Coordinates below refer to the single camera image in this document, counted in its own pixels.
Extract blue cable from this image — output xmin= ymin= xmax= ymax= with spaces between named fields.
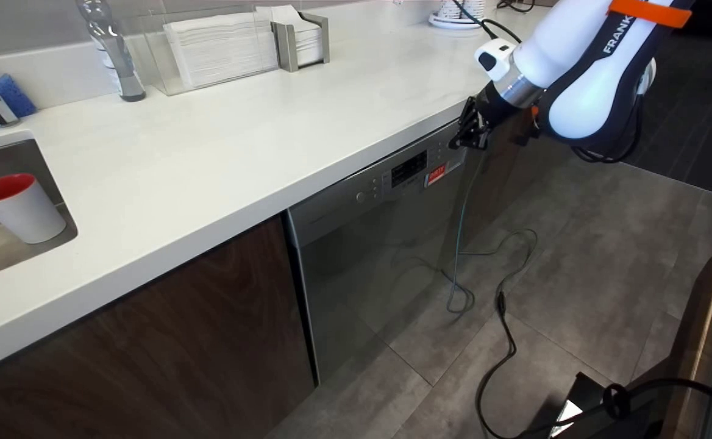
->
xmin=439 ymin=0 xmax=541 ymax=321

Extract black cart foot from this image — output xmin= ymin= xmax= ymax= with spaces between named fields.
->
xmin=534 ymin=368 xmax=677 ymax=439

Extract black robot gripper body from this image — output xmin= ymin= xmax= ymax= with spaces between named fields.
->
xmin=467 ymin=83 xmax=527 ymax=138

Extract chrome kitchen faucet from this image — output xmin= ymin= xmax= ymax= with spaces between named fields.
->
xmin=74 ymin=0 xmax=148 ymax=104

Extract white paper towel stack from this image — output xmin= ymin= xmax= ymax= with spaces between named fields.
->
xmin=161 ymin=10 xmax=283 ymax=90

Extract clear acrylic towel tray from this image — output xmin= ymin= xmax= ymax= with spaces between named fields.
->
xmin=127 ymin=26 xmax=287 ymax=99

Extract black floor cable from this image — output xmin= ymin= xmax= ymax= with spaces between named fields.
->
xmin=472 ymin=288 xmax=525 ymax=439

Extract white cup red inside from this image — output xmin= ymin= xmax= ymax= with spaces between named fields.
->
xmin=0 ymin=170 xmax=67 ymax=247

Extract stainless steel dishwasher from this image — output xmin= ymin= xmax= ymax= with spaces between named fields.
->
xmin=284 ymin=108 xmax=491 ymax=390

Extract blue sponge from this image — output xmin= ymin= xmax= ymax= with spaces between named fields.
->
xmin=0 ymin=74 xmax=42 ymax=131

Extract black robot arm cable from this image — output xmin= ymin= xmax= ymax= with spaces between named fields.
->
xmin=569 ymin=99 xmax=644 ymax=165

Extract red dishwasher sticker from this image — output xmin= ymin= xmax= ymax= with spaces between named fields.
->
xmin=422 ymin=163 xmax=450 ymax=188

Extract thin black counter cable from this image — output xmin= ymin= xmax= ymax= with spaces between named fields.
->
xmin=475 ymin=7 xmax=525 ymax=47

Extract grey napkin holder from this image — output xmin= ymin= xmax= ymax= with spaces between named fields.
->
xmin=267 ymin=10 xmax=332 ymax=76

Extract white round device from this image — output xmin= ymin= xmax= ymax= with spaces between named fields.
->
xmin=427 ymin=0 xmax=491 ymax=32

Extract white napkins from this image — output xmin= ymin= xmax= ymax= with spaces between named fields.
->
xmin=254 ymin=3 xmax=326 ymax=69

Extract orange velcro strap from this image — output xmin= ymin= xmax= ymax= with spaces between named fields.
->
xmin=606 ymin=0 xmax=694 ymax=32

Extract black cable with knot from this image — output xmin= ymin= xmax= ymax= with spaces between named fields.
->
xmin=525 ymin=372 xmax=712 ymax=439

